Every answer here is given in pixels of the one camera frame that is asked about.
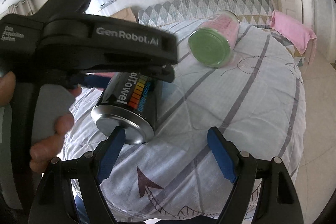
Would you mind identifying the right pink towel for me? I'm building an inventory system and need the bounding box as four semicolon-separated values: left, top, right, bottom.
270;10;317;55

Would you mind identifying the blue black metal cup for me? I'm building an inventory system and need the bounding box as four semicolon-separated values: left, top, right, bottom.
91;72;162;145

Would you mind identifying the person's left hand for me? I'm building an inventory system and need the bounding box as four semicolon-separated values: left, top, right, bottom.
0;70;83;175

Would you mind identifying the green pink glass jar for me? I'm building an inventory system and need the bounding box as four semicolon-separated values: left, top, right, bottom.
188;10;240;68

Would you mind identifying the diamond patterned sofa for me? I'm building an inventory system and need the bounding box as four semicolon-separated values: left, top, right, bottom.
138;0;305;67

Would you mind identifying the wall whiteboard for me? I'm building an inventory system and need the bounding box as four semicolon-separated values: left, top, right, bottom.
84;0;115;15

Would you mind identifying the striped quilt table cover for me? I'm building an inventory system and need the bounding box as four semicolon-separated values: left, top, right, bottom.
63;17;308;222

